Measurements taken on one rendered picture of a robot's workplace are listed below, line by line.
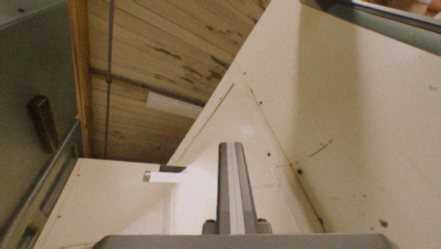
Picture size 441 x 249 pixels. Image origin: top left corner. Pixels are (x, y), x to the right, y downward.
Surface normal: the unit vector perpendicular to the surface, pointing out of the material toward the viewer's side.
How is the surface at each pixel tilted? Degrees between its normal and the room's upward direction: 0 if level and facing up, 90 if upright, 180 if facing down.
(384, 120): 90
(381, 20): 90
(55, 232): 90
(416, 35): 90
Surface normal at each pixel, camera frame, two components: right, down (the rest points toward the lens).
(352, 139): -0.84, -0.22
